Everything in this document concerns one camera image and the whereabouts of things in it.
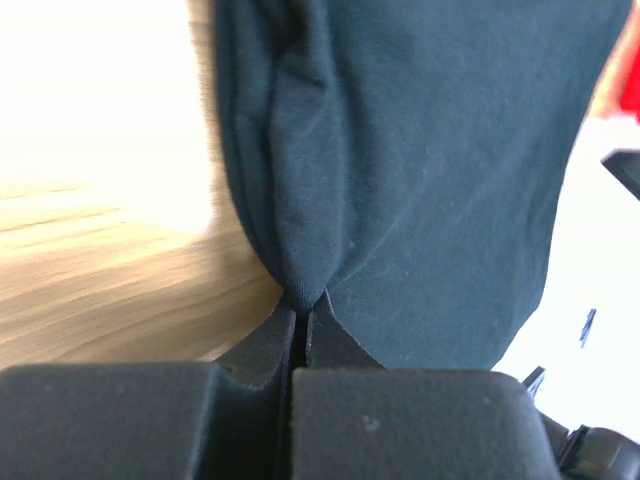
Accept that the black t shirt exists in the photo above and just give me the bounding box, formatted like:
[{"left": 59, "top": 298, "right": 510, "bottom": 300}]
[{"left": 214, "top": 1, "right": 632, "bottom": 369}]

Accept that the red plastic bin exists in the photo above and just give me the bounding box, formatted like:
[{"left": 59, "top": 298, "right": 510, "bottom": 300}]
[{"left": 594, "top": 25, "right": 639, "bottom": 122}]

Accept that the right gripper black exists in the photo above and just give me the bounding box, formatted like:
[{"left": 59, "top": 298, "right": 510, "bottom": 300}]
[{"left": 601, "top": 150, "right": 640, "bottom": 200}]

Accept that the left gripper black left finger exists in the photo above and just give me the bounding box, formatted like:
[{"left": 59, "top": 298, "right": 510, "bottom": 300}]
[{"left": 214, "top": 298, "right": 296, "bottom": 390}]

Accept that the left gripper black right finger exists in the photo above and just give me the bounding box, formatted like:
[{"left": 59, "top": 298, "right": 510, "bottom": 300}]
[{"left": 305, "top": 290, "right": 383, "bottom": 369}]

